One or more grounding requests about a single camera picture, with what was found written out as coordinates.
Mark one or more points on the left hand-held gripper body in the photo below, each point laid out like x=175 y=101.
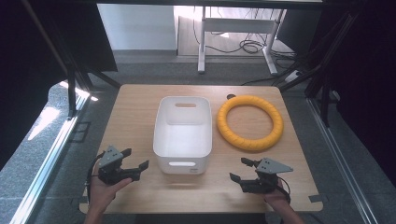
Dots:
x=109 y=159

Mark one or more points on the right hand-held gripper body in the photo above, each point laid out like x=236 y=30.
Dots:
x=268 y=168

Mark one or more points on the person's right hand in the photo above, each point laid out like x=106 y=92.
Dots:
x=277 y=199

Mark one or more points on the person's left hand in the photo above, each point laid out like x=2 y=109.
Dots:
x=102 y=193

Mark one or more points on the grey tape piece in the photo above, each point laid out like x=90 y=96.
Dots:
x=317 y=198
x=83 y=199

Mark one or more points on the white plastic bin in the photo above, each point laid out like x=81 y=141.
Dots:
x=183 y=137

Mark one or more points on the black metal stand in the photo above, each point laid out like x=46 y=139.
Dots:
x=325 y=93
x=72 y=84

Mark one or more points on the black curtain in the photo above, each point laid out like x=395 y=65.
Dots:
x=370 y=77
x=25 y=62

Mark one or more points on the aluminium floor rail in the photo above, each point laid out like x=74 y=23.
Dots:
x=46 y=165
x=339 y=161

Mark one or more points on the white desk frame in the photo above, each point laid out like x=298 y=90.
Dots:
x=236 y=25

